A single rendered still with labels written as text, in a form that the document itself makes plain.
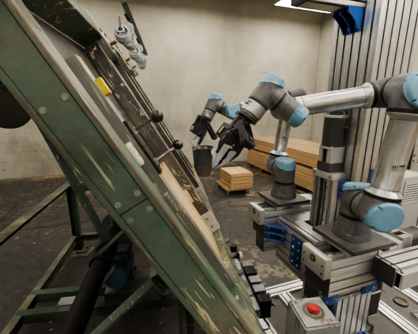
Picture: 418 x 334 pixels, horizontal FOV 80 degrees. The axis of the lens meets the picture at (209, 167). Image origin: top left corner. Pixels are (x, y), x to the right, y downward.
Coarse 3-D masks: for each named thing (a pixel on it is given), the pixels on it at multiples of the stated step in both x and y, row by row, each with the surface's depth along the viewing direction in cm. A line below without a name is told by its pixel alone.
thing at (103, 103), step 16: (80, 64) 71; (80, 80) 72; (96, 96) 73; (112, 112) 75; (144, 160) 80; (160, 176) 82; (160, 192) 83; (192, 224) 88; (208, 256) 92; (224, 272) 95
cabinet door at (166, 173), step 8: (168, 168) 124; (168, 176) 110; (176, 184) 121; (176, 192) 109; (184, 200) 116; (192, 208) 125; (192, 216) 111; (200, 216) 133; (200, 224) 119; (208, 232) 128; (208, 240) 114; (216, 248) 120
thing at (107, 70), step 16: (96, 48) 107; (112, 48) 107; (96, 64) 109; (112, 64) 110; (112, 80) 111; (128, 96) 114; (128, 112) 116; (144, 112) 117; (144, 128) 118; (160, 144) 121; (160, 160) 123; (176, 160) 129; (176, 176) 127; (192, 192) 130; (208, 208) 139; (208, 224) 136
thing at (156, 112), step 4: (152, 112) 74; (156, 112) 73; (160, 112) 73; (152, 116) 73; (156, 116) 73; (160, 116) 73; (148, 120) 76; (152, 120) 74; (156, 120) 73; (160, 120) 74; (144, 124) 77; (132, 128) 78; (136, 128) 78; (140, 128) 78; (136, 132) 79
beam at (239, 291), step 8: (192, 168) 273; (216, 232) 137; (216, 240) 130; (224, 248) 122; (224, 256) 115; (232, 264) 113; (232, 272) 104; (240, 280) 107; (232, 288) 96; (240, 288) 95; (240, 296) 91; (248, 296) 102; (240, 304) 88; (248, 304) 91; (248, 312) 84; (256, 320) 87; (256, 328) 78
